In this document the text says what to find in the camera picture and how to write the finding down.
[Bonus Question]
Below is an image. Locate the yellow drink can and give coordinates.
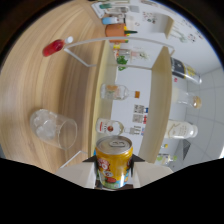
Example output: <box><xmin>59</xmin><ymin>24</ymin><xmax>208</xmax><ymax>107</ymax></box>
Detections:
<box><xmin>94</xmin><ymin>134</ymin><xmax>134</xmax><ymax>190</ymax></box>

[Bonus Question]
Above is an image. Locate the clear bottle orange cap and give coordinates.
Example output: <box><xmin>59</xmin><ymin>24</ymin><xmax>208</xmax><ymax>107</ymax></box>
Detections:
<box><xmin>100</xmin><ymin>83</ymin><xmax>141</xmax><ymax>102</ymax></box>

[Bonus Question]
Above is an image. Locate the red liquid bottle white cap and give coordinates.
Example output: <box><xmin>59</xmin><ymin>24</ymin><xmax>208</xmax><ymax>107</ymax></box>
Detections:
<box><xmin>42</xmin><ymin>35</ymin><xmax>74</xmax><ymax>58</ymax></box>

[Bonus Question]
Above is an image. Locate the clear glass with ice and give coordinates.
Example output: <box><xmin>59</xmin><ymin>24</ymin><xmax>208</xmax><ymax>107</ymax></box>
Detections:
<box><xmin>29</xmin><ymin>108</ymin><xmax>78</xmax><ymax>151</ymax></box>

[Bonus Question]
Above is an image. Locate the large glass jar cork lid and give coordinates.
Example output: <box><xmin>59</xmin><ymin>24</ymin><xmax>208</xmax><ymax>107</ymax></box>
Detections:
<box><xmin>171</xmin><ymin>88</ymin><xmax>203</xmax><ymax>110</ymax></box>

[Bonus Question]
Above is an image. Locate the black and yellow pouch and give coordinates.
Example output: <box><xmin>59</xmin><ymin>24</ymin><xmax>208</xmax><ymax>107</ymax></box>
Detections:
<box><xmin>169</xmin><ymin>57</ymin><xmax>203</xmax><ymax>85</ymax></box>

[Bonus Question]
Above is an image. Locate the green leafy plant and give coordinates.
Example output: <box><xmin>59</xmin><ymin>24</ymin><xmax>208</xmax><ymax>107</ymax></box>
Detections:
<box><xmin>115</xmin><ymin>54</ymin><xmax>129</xmax><ymax>72</ymax></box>

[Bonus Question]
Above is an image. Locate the white tray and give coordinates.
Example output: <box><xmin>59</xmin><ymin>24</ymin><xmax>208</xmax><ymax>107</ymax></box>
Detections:
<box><xmin>90</xmin><ymin>1</ymin><xmax>131</xmax><ymax>19</ymax></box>

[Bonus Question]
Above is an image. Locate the two-tier wooden white-frame rack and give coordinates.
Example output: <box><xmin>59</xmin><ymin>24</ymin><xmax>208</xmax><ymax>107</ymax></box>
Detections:
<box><xmin>61</xmin><ymin>36</ymin><xmax>176</xmax><ymax>168</ymax></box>

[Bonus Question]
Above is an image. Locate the wooden wall shelf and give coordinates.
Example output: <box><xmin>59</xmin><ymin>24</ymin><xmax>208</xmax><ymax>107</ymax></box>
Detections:
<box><xmin>143</xmin><ymin>13</ymin><xmax>175</xmax><ymax>39</ymax></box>

